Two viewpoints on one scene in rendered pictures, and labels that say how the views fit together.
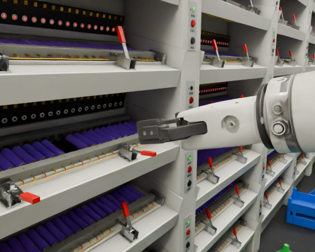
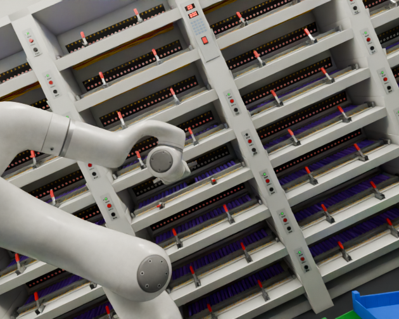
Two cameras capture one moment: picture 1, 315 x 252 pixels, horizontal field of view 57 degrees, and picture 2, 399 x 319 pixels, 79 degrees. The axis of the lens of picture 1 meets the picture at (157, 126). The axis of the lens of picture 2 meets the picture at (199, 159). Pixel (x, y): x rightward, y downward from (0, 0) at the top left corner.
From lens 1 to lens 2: 81 cm
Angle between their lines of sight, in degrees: 51
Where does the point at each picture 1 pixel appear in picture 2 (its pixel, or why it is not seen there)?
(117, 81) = (190, 153)
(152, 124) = not seen: hidden behind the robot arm
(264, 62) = (364, 64)
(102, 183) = (197, 197)
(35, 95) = not seen: hidden behind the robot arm
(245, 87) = (361, 90)
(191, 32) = (232, 106)
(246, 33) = (341, 47)
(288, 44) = not seen: outside the picture
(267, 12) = (346, 23)
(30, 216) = (168, 212)
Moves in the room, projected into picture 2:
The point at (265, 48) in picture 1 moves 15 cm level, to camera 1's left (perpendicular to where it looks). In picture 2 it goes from (359, 52) to (327, 69)
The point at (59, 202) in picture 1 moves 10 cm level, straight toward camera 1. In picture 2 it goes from (178, 206) to (166, 216)
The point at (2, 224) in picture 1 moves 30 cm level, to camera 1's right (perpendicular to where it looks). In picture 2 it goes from (159, 214) to (197, 209)
